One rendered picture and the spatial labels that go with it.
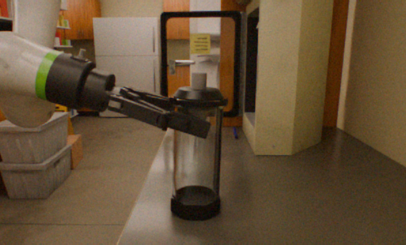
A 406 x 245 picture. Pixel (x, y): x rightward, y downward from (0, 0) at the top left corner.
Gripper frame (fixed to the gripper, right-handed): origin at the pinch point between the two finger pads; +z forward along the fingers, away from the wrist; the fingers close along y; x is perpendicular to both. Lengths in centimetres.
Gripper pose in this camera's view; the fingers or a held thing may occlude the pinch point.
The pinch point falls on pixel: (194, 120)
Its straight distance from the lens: 59.2
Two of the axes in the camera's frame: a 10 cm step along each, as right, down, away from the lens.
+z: 9.5, 2.9, 0.9
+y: -0.1, -2.4, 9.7
